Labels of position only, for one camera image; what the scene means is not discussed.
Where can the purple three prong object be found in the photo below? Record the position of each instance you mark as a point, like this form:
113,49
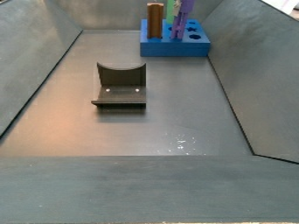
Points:
182,8

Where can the black cradle fixture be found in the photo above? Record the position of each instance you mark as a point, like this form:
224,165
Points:
122,86

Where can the blue shape sorter board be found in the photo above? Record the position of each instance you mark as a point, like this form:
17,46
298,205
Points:
194,45

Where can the brown grooved block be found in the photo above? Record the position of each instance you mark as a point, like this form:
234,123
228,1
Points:
156,13

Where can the green cylinder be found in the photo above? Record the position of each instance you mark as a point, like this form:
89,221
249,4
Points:
170,12

